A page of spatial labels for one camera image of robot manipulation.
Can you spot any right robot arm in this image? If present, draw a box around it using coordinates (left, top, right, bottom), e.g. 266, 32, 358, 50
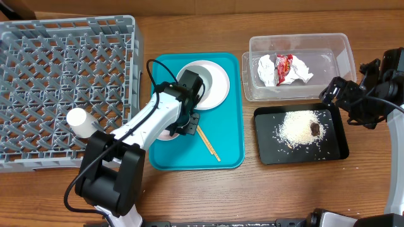
305, 48, 403, 226

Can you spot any grey green bowl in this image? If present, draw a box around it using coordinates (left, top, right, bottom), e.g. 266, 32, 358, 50
185, 65, 213, 103

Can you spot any white napkin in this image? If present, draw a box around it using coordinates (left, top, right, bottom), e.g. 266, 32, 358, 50
258, 54, 314, 87

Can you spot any teal plastic serving tray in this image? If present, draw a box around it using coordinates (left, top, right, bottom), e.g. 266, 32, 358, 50
149, 52, 245, 171

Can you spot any brown food scrap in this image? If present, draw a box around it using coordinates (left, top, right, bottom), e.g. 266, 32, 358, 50
310, 122, 321, 136

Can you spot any pink shallow bowl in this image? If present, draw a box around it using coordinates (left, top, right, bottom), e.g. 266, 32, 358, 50
157, 130, 179, 141

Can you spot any pile of white rice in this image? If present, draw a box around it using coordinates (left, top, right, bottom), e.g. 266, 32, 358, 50
273, 110, 329, 149

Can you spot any clear plastic waste bin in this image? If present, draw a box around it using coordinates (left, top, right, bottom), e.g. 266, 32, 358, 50
242, 33, 357, 102

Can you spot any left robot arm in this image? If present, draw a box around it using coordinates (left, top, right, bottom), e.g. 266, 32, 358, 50
68, 70, 205, 226

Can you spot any grey plastic dishwasher rack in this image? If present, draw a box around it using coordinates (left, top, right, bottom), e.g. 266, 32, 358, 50
1, 15, 144, 173

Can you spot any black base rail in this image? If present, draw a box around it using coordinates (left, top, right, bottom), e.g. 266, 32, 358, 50
140, 219, 306, 227

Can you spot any red snack wrapper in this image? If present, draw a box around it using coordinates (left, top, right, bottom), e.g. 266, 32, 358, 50
275, 54, 294, 86

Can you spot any white round plate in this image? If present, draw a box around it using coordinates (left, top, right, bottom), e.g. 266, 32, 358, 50
176, 60, 230, 110

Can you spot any wooden chopstick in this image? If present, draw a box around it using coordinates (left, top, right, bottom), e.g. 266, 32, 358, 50
197, 124, 222, 162
195, 125, 218, 161

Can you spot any black plastic tray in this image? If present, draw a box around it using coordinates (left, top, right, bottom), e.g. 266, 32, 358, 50
254, 103, 349, 165

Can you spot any white paper cup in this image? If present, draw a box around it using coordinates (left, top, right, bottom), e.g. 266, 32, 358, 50
66, 108, 97, 138

